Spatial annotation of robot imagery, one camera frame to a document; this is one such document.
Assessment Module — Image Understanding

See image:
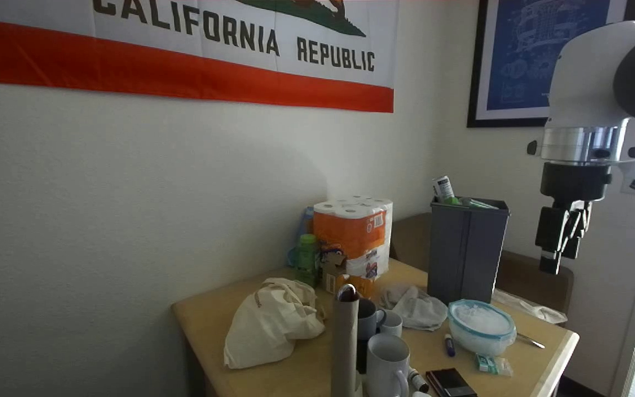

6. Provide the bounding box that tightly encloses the green bottle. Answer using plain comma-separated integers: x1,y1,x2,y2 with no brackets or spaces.
295,233,321,285

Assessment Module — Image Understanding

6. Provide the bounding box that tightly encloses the framed blue blueprint poster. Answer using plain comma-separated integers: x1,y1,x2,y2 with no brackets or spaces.
467,0,635,127

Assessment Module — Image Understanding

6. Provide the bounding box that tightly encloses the black phone with cover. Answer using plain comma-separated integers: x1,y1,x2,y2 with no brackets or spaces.
425,368,478,397

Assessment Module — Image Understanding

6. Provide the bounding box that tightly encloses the grey storage bin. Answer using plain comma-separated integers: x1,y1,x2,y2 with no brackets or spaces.
427,199,509,304

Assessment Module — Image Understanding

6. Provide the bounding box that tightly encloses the orange toilet paper pack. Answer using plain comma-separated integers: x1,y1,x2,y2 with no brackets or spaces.
312,196,392,280

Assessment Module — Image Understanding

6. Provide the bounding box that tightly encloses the white spray can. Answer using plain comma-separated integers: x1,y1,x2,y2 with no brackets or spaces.
435,175,458,203

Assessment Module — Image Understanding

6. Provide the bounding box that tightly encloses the California Republic flag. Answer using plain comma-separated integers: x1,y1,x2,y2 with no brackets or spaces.
0,0,400,111

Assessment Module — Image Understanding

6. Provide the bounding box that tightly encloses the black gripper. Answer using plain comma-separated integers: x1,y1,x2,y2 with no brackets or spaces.
536,201,594,275

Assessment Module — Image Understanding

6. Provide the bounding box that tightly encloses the small white cup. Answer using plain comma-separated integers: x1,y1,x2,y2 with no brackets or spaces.
379,310,404,336

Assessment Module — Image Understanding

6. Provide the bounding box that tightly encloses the white mug with logo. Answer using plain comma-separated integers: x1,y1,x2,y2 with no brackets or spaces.
366,332,411,397

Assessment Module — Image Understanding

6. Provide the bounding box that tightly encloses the cream cloth bag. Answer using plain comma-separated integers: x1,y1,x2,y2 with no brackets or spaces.
222,278,324,371

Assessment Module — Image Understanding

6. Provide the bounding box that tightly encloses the crumpled clear plastic bag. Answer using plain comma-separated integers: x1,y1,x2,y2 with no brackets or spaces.
381,285,447,330

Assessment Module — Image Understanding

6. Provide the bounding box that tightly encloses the dark grey mug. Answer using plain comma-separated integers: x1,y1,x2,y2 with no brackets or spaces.
357,299,383,372

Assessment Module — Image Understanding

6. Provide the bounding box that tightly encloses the clear plastic food container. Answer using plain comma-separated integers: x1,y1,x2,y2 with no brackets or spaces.
447,299,517,356

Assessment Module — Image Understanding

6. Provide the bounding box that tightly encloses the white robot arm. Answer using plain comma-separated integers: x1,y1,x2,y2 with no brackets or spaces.
528,19,635,272

